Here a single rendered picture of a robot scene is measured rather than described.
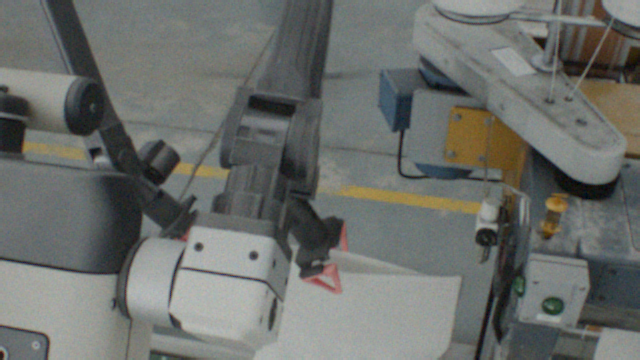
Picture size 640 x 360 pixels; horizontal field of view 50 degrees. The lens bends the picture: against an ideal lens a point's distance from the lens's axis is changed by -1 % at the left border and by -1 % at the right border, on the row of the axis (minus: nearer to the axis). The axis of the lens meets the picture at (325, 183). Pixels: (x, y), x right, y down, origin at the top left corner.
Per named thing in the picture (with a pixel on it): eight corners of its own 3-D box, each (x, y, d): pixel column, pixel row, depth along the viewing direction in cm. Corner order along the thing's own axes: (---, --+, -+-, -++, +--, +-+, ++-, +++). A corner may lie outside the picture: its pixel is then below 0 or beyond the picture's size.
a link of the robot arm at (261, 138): (225, 176, 74) (275, 184, 73) (246, 91, 77) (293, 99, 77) (235, 202, 82) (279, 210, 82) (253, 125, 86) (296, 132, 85)
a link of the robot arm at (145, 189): (110, 193, 125) (122, 185, 121) (131, 167, 129) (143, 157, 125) (140, 217, 127) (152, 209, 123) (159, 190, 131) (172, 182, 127)
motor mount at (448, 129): (405, 166, 135) (412, 95, 125) (409, 146, 140) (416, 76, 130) (554, 185, 131) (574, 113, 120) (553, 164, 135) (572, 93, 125)
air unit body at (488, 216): (467, 274, 125) (480, 210, 115) (469, 256, 129) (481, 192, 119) (493, 278, 124) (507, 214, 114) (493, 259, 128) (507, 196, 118)
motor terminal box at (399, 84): (389, 145, 134) (393, 95, 126) (375, 116, 142) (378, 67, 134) (430, 140, 136) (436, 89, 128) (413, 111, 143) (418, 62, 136)
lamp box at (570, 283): (517, 321, 95) (530, 276, 89) (517, 296, 98) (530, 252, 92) (574, 330, 93) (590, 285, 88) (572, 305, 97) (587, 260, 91)
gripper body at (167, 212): (201, 199, 131) (171, 173, 129) (180, 235, 123) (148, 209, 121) (181, 213, 135) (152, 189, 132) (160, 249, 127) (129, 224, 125)
